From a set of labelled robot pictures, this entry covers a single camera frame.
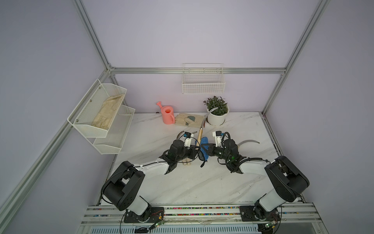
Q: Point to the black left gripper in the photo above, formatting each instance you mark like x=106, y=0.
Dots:
x=192, y=153

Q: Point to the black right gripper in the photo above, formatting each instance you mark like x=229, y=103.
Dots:
x=211, y=150

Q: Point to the blue microfibre rag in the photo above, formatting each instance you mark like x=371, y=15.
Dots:
x=203, y=153

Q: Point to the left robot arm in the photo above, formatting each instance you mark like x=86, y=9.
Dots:
x=122, y=187

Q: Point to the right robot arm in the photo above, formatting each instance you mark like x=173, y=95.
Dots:
x=287, y=180

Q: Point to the potted green plant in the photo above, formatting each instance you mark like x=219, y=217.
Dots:
x=218, y=109

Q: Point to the pink watering can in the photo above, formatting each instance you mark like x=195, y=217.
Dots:
x=167, y=113

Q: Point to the lower white mesh shelf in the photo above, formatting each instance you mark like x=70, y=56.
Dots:
x=114, y=141

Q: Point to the white mesh shelf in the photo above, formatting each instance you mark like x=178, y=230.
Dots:
x=85, y=112
x=114, y=141

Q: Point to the beige glove in shelf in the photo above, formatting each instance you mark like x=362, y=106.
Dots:
x=107, y=112

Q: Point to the upper white mesh shelf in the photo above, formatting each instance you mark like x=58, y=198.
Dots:
x=85, y=112

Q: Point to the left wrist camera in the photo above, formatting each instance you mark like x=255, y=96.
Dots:
x=188, y=136

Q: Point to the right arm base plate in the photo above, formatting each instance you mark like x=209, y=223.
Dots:
x=257, y=213

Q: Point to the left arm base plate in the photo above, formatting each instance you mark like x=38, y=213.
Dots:
x=151, y=215

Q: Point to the white wire wall basket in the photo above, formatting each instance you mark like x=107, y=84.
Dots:
x=203, y=78

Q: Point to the aluminium front rail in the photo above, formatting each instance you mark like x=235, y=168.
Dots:
x=201, y=214

